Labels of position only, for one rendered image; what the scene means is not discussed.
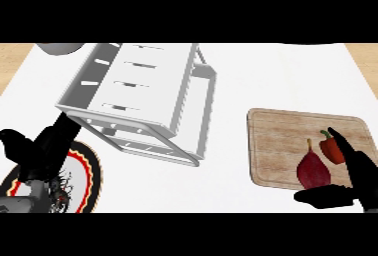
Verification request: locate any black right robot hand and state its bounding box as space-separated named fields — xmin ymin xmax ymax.
xmin=292 ymin=126 xmax=378 ymax=214

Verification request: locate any wooden cutting board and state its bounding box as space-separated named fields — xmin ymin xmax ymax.
xmin=245 ymin=107 xmax=378 ymax=192

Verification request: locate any grey round bowl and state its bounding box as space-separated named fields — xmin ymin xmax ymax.
xmin=33 ymin=43 xmax=87 ymax=57

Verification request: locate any red bell pepper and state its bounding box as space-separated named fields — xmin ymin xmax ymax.
xmin=317 ymin=129 xmax=346 ymax=165

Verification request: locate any white tiered wire basket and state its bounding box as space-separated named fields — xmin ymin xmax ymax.
xmin=53 ymin=43 xmax=218 ymax=168

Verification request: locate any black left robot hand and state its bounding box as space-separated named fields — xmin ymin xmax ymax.
xmin=0 ymin=111 xmax=82 ymax=183

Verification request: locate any dark red pear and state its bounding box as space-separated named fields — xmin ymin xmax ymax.
xmin=295 ymin=138 xmax=332 ymax=190

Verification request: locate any black red patterned plate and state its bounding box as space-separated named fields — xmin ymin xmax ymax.
xmin=0 ymin=140 xmax=103 ymax=214

